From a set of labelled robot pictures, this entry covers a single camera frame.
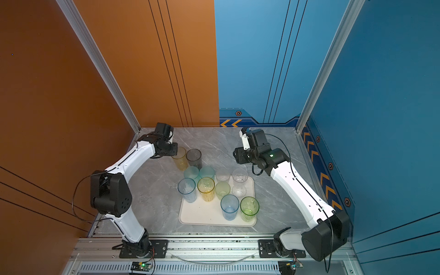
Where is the grey smoked cup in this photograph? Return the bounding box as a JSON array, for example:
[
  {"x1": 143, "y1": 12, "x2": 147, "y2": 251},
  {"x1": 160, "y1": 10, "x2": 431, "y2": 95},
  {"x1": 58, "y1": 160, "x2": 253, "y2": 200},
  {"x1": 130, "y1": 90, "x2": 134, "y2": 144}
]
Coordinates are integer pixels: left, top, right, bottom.
[{"x1": 186, "y1": 148, "x2": 202, "y2": 170}]

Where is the light green cup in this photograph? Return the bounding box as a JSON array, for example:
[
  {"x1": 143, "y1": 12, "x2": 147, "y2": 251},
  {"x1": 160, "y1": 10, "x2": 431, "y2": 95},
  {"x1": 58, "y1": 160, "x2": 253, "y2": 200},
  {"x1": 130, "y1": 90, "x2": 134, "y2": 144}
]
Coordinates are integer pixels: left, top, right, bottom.
[{"x1": 215, "y1": 182, "x2": 230, "y2": 200}]

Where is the aluminium front rail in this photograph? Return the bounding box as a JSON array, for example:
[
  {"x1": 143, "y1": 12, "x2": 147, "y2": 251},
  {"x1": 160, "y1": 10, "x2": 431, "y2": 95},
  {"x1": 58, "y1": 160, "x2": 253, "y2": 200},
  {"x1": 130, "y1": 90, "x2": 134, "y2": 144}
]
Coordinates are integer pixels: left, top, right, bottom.
[{"x1": 63, "y1": 234, "x2": 363, "y2": 275}]

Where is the right circuit board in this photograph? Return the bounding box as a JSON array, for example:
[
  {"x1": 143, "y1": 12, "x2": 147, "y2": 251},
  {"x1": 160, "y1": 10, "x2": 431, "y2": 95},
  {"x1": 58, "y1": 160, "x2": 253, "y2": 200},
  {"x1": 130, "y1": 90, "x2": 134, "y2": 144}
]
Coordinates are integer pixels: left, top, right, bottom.
[{"x1": 278, "y1": 261, "x2": 304, "y2": 275}]

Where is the left aluminium corner post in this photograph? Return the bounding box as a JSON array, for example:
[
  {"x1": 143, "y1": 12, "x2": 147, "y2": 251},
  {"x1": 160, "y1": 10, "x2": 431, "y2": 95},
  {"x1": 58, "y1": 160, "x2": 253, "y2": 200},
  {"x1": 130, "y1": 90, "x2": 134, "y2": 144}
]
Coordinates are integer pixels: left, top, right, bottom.
[{"x1": 56, "y1": 0, "x2": 142, "y2": 134}]

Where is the light blue cup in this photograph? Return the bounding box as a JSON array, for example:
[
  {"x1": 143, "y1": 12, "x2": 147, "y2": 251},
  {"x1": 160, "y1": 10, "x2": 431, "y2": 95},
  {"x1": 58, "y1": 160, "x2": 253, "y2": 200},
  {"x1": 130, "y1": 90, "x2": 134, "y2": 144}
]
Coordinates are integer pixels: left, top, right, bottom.
[
  {"x1": 178, "y1": 178, "x2": 197, "y2": 203},
  {"x1": 220, "y1": 194, "x2": 239, "y2": 221}
]

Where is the yellow tinted cup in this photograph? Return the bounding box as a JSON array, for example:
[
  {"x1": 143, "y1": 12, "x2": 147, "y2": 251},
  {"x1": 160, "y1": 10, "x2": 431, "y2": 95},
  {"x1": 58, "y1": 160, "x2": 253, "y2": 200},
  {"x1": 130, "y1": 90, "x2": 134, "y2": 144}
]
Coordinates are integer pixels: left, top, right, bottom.
[{"x1": 197, "y1": 177, "x2": 215, "y2": 202}]

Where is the clear textured cup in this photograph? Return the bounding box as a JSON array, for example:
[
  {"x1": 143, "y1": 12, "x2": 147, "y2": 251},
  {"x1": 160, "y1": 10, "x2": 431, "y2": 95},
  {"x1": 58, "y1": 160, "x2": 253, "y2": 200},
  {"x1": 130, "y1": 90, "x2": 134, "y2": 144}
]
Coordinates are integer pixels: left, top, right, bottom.
[{"x1": 215, "y1": 168, "x2": 231, "y2": 182}]

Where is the right aluminium corner post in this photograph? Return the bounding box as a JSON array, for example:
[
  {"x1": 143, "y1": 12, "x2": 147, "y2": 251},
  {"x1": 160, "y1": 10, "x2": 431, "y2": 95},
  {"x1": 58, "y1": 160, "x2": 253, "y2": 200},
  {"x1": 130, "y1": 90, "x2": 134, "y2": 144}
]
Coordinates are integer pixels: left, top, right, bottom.
[{"x1": 295, "y1": 0, "x2": 365, "y2": 134}]

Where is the left green circuit board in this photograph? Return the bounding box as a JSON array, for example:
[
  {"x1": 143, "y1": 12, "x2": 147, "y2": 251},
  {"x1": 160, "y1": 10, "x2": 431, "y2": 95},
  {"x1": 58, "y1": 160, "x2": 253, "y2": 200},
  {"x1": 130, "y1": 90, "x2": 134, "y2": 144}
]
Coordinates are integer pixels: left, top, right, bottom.
[{"x1": 130, "y1": 261, "x2": 154, "y2": 274}]

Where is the clear faceted cup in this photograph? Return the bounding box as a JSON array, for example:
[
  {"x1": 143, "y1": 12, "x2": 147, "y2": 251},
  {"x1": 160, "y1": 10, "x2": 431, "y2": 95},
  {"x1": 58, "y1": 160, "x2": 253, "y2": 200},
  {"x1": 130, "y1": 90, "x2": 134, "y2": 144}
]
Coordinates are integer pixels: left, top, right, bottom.
[{"x1": 232, "y1": 168, "x2": 249, "y2": 184}]

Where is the teal textured cup front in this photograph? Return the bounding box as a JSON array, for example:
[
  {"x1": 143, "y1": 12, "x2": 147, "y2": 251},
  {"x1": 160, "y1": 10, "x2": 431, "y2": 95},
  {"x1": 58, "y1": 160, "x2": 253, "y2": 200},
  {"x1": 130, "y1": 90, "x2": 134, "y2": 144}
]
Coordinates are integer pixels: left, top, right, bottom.
[{"x1": 199, "y1": 166, "x2": 215, "y2": 179}]

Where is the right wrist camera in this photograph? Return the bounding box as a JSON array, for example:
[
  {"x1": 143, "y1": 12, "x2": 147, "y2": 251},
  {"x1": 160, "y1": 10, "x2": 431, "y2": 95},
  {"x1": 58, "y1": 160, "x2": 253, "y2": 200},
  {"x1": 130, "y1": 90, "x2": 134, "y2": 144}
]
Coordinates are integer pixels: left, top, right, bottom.
[{"x1": 239, "y1": 127, "x2": 250, "y2": 150}]

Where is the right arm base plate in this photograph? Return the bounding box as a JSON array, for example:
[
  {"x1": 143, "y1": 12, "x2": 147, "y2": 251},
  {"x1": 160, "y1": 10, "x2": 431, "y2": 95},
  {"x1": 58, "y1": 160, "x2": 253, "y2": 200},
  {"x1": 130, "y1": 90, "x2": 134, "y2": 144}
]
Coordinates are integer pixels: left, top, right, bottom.
[{"x1": 258, "y1": 239, "x2": 306, "y2": 259}]

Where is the cream rectangular tray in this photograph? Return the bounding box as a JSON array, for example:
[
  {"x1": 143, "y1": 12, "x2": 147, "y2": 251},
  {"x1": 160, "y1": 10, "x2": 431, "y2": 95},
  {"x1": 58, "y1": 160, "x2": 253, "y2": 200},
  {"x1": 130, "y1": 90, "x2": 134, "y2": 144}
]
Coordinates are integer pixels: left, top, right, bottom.
[{"x1": 179, "y1": 178, "x2": 257, "y2": 227}]

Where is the aluminium corner post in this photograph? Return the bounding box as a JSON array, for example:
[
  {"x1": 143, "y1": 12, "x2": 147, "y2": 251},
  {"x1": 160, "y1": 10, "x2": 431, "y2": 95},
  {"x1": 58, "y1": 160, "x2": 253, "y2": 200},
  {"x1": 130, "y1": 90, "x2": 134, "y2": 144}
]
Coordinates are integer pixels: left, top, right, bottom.
[
  {"x1": 295, "y1": 0, "x2": 365, "y2": 134},
  {"x1": 56, "y1": 0, "x2": 142, "y2": 134}
]

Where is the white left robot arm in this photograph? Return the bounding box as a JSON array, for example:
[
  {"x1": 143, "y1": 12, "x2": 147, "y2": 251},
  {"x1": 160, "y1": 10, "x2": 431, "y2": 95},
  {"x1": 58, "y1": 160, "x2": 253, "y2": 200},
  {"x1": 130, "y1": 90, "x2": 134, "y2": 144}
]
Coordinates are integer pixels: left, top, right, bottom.
[{"x1": 90, "y1": 123, "x2": 178, "y2": 258}]

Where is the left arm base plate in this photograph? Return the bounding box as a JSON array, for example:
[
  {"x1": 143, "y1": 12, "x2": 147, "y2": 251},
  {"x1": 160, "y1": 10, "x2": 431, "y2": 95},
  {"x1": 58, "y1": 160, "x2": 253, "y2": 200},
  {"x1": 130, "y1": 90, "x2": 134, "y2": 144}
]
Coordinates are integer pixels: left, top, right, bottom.
[{"x1": 119, "y1": 239, "x2": 169, "y2": 259}]

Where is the yellow-brown tinted cup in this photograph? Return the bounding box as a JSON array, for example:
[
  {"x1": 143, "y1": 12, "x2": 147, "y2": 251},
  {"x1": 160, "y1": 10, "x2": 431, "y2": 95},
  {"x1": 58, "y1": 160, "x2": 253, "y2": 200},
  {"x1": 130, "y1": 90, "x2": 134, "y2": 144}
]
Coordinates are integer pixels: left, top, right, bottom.
[{"x1": 173, "y1": 147, "x2": 189, "y2": 171}]

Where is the teal textured cup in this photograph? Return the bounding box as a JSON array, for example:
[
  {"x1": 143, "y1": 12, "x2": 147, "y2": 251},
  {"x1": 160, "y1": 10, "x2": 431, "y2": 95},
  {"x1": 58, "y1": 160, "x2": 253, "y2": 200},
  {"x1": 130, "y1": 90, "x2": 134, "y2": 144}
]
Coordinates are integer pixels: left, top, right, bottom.
[
  {"x1": 184, "y1": 166, "x2": 200, "y2": 183},
  {"x1": 199, "y1": 166, "x2": 215, "y2": 179}
]

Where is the green tinted cup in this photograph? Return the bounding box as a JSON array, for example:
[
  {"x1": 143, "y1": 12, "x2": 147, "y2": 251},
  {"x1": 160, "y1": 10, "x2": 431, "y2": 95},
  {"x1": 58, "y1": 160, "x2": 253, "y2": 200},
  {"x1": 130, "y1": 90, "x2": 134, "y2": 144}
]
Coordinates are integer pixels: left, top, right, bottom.
[{"x1": 240, "y1": 197, "x2": 260, "y2": 222}]

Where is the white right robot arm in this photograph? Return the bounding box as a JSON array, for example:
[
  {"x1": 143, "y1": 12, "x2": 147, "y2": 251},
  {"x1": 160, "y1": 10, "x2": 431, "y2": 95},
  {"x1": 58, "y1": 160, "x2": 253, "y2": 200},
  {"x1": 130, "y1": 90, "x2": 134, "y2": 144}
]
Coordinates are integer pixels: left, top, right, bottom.
[{"x1": 233, "y1": 127, "x2": 351, "y2": 262}]

